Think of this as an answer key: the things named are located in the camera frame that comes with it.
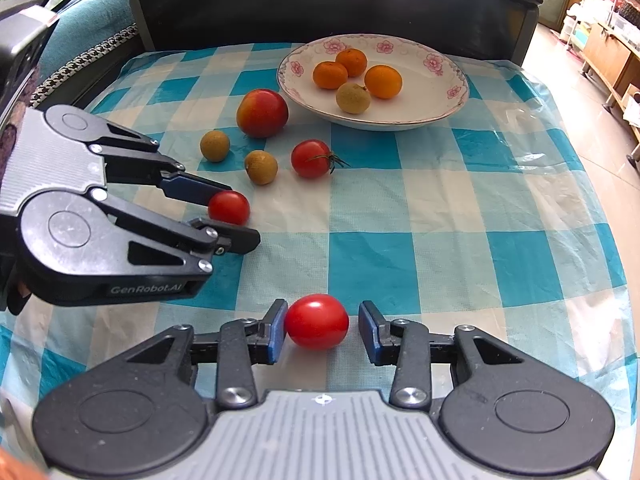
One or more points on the dark coffee table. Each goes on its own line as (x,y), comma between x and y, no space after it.
(300,5)

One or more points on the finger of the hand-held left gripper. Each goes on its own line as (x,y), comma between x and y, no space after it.
(240,240)
(195,190)

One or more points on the wooden television stand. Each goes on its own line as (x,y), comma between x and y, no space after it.
(607,57)

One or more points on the red tomato with stem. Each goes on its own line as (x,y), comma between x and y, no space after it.
(310,159)

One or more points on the small round red tomato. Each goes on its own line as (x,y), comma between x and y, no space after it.
(230,208)

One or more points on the brown longan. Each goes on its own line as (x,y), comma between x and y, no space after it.
(353,98)
(215,145)
(261,167)

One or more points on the smooth orange mandarin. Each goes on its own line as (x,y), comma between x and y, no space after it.
(383,81)

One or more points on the blue white checked tablecloth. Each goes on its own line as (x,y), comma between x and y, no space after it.
(450,220)

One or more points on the oval red tomato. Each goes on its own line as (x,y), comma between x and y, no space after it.
(316,322)

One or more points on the white plastic storage box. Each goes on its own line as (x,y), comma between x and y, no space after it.
(575,30)

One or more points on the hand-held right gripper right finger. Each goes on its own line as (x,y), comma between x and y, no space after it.
(368,336)

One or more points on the white floral plate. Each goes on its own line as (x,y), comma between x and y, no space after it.
(415,97)

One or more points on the teal blanket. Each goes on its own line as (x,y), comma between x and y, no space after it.
(95,15)

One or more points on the red yellow apple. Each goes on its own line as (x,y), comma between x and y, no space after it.
(262,113)

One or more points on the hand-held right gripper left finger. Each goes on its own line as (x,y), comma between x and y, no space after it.
(277,334)

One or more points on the houndstooth cloth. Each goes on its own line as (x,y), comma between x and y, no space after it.
(75,72)

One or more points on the small orange mandarin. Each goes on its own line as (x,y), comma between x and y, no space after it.
(351,60)
(330,74)

